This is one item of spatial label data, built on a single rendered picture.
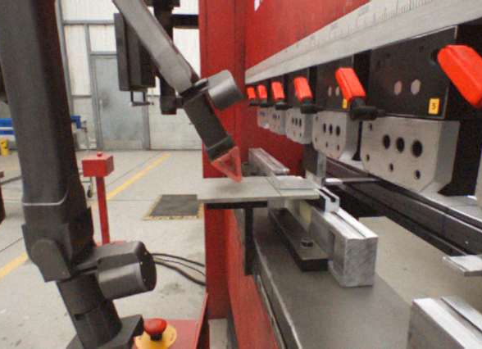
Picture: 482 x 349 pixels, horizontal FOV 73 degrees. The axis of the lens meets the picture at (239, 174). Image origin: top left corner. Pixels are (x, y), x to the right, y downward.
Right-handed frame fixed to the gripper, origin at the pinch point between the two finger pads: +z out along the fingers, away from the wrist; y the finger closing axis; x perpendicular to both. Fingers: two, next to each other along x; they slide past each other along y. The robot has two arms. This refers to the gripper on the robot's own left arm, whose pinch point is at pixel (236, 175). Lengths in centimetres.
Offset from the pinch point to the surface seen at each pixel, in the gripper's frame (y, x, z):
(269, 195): -7.1, -4.1, 5.6
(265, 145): 86, -18, 17
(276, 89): 10.2, -19.3, -11.5
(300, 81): -8.5, -20.1, -12.5
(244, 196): -7.1, 0.5, 3.0
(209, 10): 87, -24, -49
